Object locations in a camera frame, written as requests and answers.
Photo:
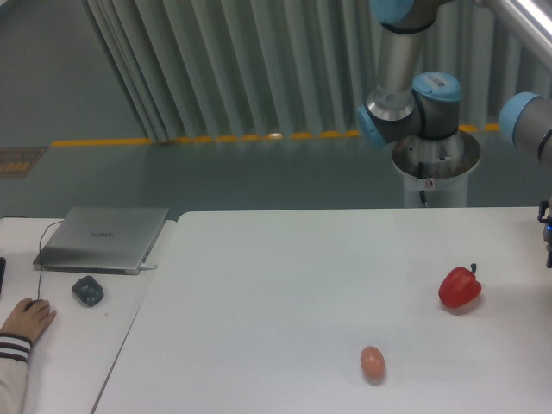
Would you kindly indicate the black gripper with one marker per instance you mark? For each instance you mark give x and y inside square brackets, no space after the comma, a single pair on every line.
[544,217]

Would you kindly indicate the black computer mouse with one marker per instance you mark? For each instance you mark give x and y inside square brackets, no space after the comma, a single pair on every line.
[31,303]

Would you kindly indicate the white sleeve striped cuff forearm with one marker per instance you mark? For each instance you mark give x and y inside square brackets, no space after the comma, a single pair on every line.
[15,351]

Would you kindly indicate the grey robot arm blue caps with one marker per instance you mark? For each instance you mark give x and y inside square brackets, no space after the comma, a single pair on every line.
[422,112]

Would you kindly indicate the red bell pepper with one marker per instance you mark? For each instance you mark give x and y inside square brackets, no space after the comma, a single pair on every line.
[460,287]

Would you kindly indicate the person's bare hand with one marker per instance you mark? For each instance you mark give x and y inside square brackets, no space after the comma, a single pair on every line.
[29,324]

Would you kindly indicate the brown egg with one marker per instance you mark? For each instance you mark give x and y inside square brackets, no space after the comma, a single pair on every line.
[372,363]

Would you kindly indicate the white pleated curtain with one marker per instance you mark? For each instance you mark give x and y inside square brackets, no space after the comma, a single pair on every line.
[217,68]

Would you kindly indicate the silver closed laptop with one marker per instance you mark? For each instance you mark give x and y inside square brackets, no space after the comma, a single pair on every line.
[104,240]

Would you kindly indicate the black open earbuds case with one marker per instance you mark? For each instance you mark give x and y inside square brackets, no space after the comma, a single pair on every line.
[88,291]

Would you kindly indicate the black keyboard edge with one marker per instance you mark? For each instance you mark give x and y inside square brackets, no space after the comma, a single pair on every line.
[3,263]

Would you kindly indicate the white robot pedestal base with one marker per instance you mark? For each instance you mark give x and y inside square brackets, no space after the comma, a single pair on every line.
[436,173]

